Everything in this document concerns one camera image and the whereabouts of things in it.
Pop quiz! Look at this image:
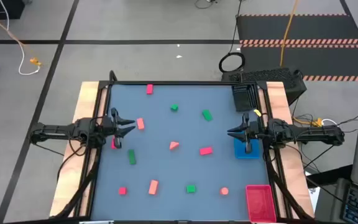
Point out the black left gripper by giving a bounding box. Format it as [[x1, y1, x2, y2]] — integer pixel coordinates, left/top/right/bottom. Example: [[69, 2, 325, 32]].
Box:
[[101, 108, 137, 149]]

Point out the black plastic basket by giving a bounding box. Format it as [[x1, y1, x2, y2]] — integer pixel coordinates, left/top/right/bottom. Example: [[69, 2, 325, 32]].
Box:
[[231, 83, 259, 112]]

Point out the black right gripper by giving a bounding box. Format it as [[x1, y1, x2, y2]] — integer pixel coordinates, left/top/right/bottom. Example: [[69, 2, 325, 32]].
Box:
[[227, 112, 266, 154]]

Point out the long orange rectangular block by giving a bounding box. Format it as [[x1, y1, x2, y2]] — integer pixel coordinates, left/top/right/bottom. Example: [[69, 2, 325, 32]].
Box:
[[148, 179, 159, 196]]

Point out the black hanging coiled cable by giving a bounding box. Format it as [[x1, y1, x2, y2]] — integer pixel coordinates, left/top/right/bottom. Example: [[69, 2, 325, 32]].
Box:
[[218, 0, 247, 74]]

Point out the wooden table side board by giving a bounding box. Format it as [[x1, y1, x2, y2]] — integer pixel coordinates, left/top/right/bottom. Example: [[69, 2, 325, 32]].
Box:
[[258, 81, 315, 218], [48, 81, 108, 218]]

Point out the yellow hanging cable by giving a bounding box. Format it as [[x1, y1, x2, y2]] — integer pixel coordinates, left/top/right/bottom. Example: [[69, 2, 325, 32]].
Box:
[[279, 0, 300, 68]]

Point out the black aluminium table frame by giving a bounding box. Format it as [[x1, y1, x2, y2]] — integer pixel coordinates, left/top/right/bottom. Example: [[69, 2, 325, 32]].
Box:
[[54, 70, 315, 224]]

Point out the black computer tower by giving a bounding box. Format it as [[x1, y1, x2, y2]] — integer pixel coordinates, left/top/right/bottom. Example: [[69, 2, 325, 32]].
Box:
[[221, 67, 307, 105]]

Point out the white floor cable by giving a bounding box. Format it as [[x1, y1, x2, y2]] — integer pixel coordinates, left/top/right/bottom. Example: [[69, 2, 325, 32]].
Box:
[[0, 0, 42, 76]]

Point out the long green rectangular block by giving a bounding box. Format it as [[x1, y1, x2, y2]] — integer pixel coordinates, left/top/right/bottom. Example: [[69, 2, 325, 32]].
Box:
[[127, 149, 137, 166]]

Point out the red plastic basket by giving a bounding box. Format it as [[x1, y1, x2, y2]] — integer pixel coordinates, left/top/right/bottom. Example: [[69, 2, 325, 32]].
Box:
[[245, 184, 278, 224]]

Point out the black orange-striped floor mat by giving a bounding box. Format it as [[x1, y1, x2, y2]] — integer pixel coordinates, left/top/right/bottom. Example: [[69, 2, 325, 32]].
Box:
[[236, 14, 358, 44], [240, 43, 358, 82]]

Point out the orange floor cable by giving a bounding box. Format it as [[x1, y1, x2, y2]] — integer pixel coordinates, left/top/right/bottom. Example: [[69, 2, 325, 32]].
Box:
[[0, 4, 42, 67]]

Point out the blue plastic basket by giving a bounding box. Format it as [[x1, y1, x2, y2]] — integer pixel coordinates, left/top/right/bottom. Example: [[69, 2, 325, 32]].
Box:
[[233, 136, 260, 160]]

